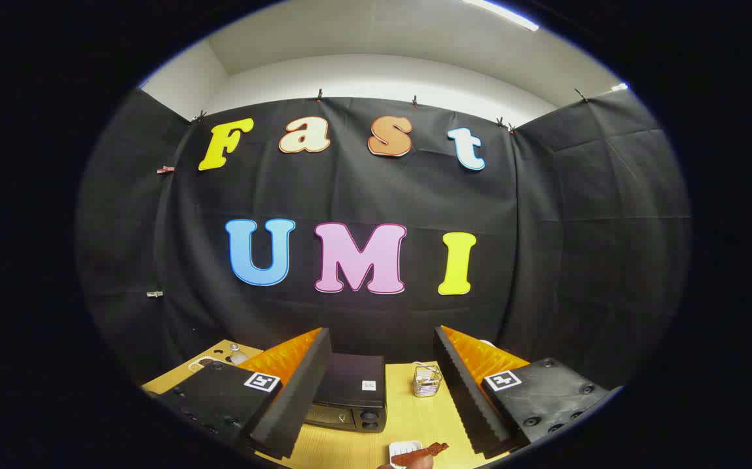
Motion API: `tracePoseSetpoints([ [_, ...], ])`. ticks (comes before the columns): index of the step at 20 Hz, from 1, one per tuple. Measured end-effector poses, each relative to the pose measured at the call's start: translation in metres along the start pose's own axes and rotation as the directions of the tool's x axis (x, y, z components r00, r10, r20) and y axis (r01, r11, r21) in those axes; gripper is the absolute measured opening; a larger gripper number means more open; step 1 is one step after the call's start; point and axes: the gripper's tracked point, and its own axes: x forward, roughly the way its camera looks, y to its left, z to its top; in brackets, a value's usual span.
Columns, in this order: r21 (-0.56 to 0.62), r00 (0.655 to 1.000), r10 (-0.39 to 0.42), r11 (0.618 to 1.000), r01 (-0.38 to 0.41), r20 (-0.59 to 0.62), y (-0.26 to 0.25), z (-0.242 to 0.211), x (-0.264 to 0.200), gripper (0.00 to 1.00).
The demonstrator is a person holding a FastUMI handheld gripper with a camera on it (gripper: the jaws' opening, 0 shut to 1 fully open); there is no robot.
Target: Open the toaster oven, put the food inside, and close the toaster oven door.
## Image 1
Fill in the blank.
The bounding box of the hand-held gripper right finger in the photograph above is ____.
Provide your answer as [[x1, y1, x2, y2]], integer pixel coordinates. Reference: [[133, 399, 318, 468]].
[[434, 325, 611, 460]]

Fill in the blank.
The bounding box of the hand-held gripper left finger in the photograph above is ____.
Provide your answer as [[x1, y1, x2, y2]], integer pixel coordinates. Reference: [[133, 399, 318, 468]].
[[154, 327, 333, 460]]

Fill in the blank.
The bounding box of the black toaster oven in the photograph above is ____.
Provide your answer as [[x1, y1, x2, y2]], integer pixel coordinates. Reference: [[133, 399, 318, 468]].
[[304, 353, 387, 433]]

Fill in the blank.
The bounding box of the red-brown steak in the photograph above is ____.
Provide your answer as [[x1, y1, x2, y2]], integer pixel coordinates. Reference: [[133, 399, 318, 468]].
[[391, 442, 449, 467]]

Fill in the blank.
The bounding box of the white rectangular tray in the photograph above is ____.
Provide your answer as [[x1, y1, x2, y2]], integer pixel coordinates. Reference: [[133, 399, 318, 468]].
[[389, 440, 423, 467]]

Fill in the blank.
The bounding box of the metal wire basket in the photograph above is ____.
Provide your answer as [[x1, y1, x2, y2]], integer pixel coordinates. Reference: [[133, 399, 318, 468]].
[[413, 363, 443, 398]]

